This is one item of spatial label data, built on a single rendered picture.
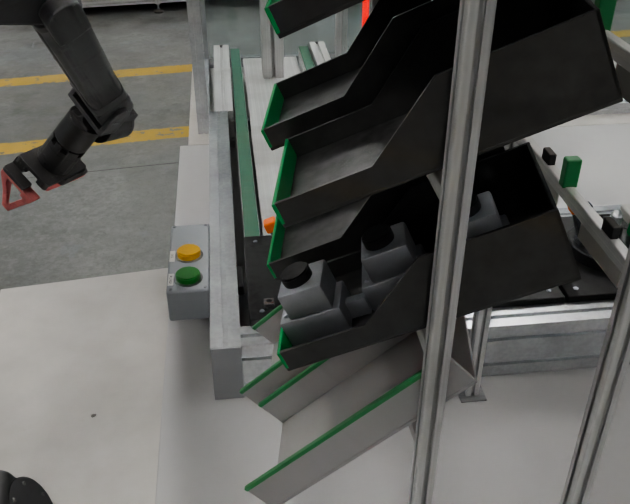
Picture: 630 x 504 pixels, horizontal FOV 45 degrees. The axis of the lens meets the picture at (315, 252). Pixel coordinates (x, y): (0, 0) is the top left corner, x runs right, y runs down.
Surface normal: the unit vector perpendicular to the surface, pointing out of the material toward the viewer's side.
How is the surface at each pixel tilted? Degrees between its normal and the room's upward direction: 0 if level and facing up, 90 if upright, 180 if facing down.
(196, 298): 90
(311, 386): 90
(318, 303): 91
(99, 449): 0
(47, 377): 0
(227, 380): 90
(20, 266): 0
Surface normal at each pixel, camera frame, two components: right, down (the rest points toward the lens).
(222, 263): 0.00, -0.84
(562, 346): 0.12, 0.54
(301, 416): -0.71, -0.61
